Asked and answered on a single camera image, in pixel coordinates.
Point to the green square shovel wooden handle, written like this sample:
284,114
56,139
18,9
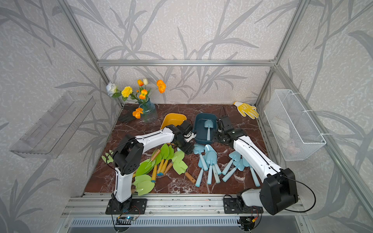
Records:
181,168

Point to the white wire mesh basket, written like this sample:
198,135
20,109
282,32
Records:
295,132

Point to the light blue shovel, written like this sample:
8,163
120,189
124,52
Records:
208,148
199,149
199,179
255,179
209,124
238,166
235,156
210,166

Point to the green hand rake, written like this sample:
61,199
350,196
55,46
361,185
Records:
108,157

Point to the dark teal storage box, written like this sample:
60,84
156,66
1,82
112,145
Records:
201,131

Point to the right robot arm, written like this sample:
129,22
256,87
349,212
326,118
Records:
278,190

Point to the yellow white work glove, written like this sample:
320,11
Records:
247,110

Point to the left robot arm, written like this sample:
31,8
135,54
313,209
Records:
127,155

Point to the yellow storage box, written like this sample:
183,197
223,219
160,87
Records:
174,119

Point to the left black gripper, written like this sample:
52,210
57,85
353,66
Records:
186,150

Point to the green shovel front upper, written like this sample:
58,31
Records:
141,178

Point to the green pointed shovel yellow handle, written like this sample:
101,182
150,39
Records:
164,155

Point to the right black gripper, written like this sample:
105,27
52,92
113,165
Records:
215,138

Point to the clear acrylic wall shelf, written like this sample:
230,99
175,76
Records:
49,136

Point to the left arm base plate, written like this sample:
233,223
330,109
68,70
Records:
130,206

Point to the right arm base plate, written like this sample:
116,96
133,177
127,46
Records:
237,206

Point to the green shovel front lower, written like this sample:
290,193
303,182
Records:
143,187

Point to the glass vase with flowers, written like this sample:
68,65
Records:
141,97

